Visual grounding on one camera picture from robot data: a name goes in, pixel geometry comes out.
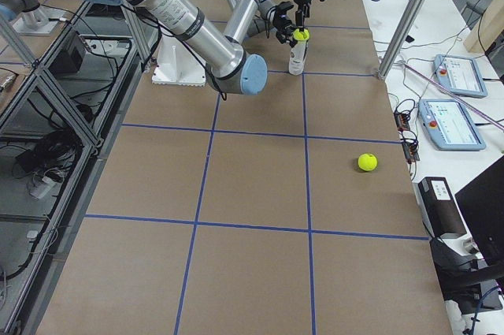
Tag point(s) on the Roland Garros yellow tennis ball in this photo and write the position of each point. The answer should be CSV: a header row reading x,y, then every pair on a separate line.
x,y
367,162

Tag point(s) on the aluminium frame post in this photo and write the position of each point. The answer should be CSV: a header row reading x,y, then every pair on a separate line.
x,y
409,15

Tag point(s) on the blue teach pendant far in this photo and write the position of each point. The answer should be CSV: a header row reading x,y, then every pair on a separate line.
x,y
460,75

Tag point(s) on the black monitor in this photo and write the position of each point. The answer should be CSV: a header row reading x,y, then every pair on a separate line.
x,y
481,206

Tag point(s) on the blue teach pendant near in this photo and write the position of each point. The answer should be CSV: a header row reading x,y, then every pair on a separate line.
x,y
449,126

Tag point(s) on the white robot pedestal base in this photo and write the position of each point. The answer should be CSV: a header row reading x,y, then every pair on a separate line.
x,y
178,65

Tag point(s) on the small circuit board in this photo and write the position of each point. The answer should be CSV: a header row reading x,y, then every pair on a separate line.
x,y
408,137

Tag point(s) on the blue teach pendant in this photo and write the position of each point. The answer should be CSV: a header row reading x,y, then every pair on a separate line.
x,y
460,75
449,126

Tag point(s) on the white tennis ball can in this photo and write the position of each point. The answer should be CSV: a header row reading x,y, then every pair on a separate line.
x,y
298,58

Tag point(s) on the black box white label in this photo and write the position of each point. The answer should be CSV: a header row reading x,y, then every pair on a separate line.
x,y
442,212

